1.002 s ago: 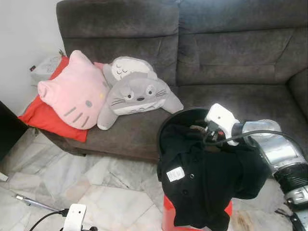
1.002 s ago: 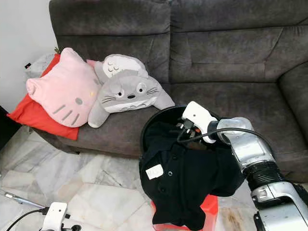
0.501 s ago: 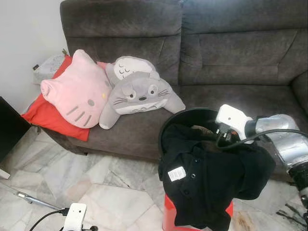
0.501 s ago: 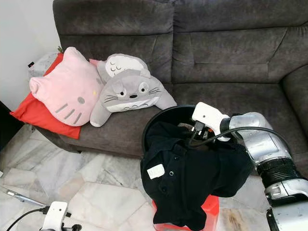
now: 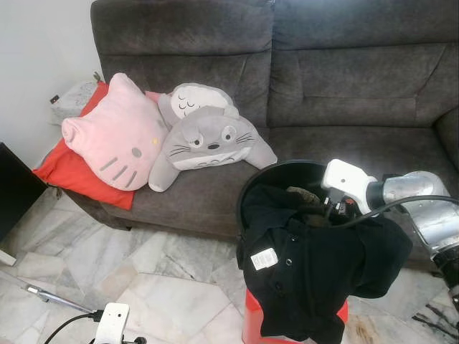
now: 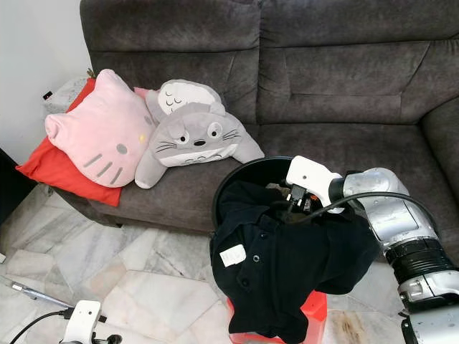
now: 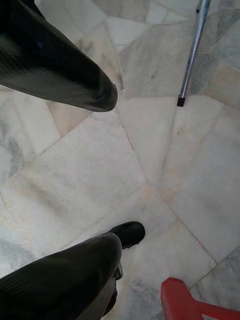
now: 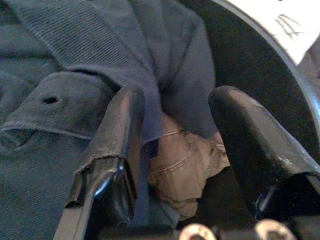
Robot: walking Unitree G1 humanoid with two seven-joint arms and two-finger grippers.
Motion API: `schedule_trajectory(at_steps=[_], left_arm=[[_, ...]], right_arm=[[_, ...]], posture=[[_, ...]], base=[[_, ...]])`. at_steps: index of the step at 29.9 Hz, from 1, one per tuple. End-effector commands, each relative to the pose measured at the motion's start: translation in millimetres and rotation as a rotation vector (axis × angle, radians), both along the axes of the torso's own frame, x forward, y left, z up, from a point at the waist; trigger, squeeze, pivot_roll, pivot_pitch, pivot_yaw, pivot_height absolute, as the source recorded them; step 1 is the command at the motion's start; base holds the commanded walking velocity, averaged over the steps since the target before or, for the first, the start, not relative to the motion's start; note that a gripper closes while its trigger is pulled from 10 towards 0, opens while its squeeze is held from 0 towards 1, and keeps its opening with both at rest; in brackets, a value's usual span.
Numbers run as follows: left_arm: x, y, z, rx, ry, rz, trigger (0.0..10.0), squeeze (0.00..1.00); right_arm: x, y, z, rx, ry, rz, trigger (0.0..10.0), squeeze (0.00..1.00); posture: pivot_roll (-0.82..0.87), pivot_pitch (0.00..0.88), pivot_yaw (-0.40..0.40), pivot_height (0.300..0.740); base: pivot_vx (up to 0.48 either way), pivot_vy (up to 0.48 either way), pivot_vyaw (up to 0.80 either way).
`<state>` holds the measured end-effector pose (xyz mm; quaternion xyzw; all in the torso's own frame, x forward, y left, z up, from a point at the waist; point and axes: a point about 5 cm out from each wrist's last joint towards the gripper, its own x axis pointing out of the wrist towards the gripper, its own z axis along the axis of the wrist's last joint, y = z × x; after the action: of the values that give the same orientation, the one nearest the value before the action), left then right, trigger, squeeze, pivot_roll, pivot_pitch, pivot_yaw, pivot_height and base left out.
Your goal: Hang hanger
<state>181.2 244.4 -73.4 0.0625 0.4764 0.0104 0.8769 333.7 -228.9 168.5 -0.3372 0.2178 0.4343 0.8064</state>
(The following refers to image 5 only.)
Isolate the small sleeping Totoro plush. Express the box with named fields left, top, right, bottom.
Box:
left=156, top=82, right=240, bottom=130

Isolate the red cushion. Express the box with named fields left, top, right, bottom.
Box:
left=32, top=80, right=137, bottom=211

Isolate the black button shirt white label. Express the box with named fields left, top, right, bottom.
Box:
left=237, top=183, right=415, bottom=344

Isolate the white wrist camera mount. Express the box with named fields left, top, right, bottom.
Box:
left=321, top=158, right=377, bottom=214
left=93, top=302, right=131, bottom=344

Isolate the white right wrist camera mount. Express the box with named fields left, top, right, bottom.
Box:
left=321, top=158, right=377, bottom=214

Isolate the pink cat face cushion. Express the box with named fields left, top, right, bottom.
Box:
left=61, top=72, right=171, bottom=192

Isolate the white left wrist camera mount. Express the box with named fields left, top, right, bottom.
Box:
left=93, top=302, right=131, bottom=344

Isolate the black round laundry bin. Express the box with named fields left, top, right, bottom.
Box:
left=235, top=159, right=338, bottom=252

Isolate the dark grey fabric sofa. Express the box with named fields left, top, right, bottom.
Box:
left=61, top=0, right=459, bottom=241

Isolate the grey patterned fabric box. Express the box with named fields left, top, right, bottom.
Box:
left=49, top=77, right=100, bottom=128

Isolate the large grey Totoro plush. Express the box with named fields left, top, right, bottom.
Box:
left=148, top=105, right=278, bottom=193

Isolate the red plastic stool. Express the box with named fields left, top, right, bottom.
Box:
left=242, top=289, right=350, bottom=344

